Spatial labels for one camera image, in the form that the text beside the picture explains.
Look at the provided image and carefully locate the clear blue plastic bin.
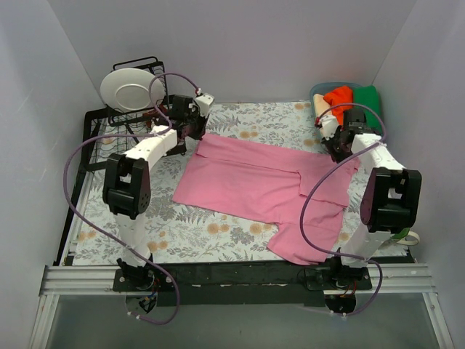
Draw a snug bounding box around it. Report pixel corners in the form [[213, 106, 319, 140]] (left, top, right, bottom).
[[310, 82, 381, 117]]

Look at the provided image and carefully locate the pink t shirt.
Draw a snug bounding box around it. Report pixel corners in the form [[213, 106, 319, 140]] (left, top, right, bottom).
[[173, 134, 360, 265]]

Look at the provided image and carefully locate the floral green-inside mug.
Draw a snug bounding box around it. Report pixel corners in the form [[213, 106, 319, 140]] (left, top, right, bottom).
[[391, 228, 421, 246]]

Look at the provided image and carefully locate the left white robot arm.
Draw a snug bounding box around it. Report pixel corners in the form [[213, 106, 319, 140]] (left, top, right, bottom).
[[102, 93, 214, 291]]

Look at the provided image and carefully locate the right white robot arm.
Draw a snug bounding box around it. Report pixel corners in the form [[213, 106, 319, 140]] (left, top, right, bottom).
[[323, 103, 422, 289]]

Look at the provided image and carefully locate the green rolled t shirt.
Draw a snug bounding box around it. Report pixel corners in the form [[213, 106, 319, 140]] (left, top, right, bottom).
[[353, 85, 382, 134]]

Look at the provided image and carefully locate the orange rolled t shirt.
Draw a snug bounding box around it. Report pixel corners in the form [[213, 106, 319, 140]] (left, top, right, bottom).
[[323, 85, 353, 126]]

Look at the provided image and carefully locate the beige rolled t shirt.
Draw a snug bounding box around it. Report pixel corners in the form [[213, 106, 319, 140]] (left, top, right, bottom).
[[313, 94, 333, 124]]

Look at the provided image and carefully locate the white round plate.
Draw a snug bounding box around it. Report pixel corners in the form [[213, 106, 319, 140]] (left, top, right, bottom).
[[100, 68, 155, 112]]

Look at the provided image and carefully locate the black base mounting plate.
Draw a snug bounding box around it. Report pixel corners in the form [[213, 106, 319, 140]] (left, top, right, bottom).
[[113, 260, 372, 307]]

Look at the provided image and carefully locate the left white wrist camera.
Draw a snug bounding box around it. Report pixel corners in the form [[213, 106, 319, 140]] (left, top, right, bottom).
[[190, 88, 215, 119]]

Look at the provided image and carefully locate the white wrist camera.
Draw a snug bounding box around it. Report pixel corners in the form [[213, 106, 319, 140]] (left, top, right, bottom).
[[315, 112, 340, 140], [190, 88, 215, 119]]

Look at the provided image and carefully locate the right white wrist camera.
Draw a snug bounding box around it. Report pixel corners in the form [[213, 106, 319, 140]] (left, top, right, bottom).
[[315, 112, 340, 140]]

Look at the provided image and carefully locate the black wire dish rack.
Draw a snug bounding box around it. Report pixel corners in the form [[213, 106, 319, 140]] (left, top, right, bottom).
[[53, 56, 171, 266]]

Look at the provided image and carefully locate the aluminium frame rail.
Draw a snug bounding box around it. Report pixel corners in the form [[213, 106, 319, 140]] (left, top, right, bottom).
[[31, 261, 453, 348]]

